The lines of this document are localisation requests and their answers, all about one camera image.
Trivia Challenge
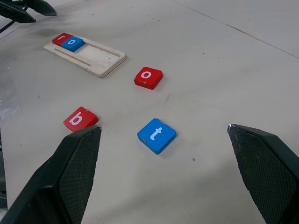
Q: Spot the red letter o block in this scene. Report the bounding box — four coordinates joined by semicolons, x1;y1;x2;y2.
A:
134;66;164;91

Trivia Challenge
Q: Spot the red tile letter r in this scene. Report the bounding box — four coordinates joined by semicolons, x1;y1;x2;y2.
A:
52;32;73;46

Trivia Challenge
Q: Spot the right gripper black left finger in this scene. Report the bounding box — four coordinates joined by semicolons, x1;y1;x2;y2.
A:
0;125;102;224

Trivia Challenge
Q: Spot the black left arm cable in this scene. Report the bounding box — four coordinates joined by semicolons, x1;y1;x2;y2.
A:
0;20;14;34

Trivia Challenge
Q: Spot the wooden tray with letter tiles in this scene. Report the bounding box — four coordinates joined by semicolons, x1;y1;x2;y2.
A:
43;36;128;78

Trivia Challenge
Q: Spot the small blue block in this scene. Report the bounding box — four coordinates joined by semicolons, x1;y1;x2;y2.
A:
136;118;177;155

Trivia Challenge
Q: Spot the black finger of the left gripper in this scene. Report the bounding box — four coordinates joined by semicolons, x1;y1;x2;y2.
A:
22;0;58;17
0;4;37;23

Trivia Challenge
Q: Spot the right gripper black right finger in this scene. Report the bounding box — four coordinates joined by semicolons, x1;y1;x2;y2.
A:
227;124;299;224

